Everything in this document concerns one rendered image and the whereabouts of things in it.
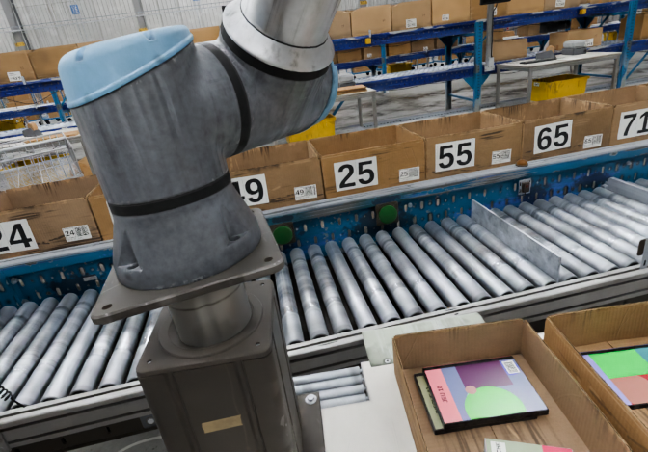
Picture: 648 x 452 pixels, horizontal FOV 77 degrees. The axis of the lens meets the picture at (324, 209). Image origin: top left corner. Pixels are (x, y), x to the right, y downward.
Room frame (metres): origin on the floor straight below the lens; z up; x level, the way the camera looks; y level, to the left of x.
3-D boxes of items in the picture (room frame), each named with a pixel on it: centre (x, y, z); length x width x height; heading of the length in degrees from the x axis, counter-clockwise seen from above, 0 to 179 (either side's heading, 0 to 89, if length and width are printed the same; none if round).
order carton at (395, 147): (1.56, -0.19, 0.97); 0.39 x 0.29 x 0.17; 98
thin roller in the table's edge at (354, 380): (0.66, 0.11, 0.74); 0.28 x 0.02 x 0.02; 92
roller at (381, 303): (1.09, -0.11, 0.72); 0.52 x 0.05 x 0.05; 8
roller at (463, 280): (1.13, -0.36, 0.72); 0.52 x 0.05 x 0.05; 8
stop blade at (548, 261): (1.16, -0.59, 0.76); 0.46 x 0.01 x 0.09; 8
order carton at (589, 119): (1.67, -0.97, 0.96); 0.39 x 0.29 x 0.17; 98
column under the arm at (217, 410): (0.50, 0.19, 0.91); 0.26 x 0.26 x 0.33; 2
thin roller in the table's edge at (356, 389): (0.63, 0.11, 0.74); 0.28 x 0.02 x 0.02; 92
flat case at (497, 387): (0.57, -0.25, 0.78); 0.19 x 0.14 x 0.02; 91
